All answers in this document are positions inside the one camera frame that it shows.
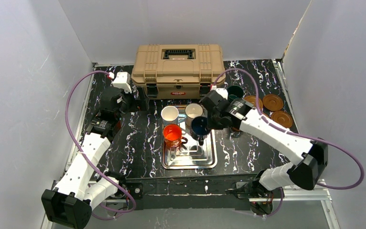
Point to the cream cup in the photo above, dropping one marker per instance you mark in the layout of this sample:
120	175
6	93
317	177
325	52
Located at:
192	111

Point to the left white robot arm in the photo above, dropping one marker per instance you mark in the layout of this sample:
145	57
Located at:
83	186

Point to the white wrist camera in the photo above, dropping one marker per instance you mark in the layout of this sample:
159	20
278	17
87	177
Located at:
221	91
122	81

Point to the orange cup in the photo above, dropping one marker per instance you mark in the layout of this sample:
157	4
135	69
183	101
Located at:
173	136

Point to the teal cup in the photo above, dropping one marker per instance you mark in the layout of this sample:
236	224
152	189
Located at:
235	92

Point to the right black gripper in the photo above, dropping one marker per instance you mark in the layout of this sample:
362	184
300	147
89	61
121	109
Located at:
210	105

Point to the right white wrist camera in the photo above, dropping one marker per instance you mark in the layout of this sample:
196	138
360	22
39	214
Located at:
221	91

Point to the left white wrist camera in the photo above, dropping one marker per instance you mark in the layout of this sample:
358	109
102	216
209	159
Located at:
122	81

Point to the tan plastic toolbox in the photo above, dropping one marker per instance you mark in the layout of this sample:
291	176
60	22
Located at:
178	71

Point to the white cup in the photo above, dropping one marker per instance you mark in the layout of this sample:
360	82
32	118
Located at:
170	115

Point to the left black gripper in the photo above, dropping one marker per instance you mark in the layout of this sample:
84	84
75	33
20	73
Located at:
127	103

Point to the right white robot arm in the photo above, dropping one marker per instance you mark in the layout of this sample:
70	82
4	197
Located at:
307	158

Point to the stainless steel tray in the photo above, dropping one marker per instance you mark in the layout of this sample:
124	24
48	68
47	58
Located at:
189	154

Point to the brown wooden coaster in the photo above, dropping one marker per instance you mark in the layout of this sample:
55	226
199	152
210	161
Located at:
282	118
252	99
272	102

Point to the navy blue cup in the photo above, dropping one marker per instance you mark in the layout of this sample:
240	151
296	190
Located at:
199	130

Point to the aluminium frame rail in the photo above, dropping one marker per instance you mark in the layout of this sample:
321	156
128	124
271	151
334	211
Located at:
220	192

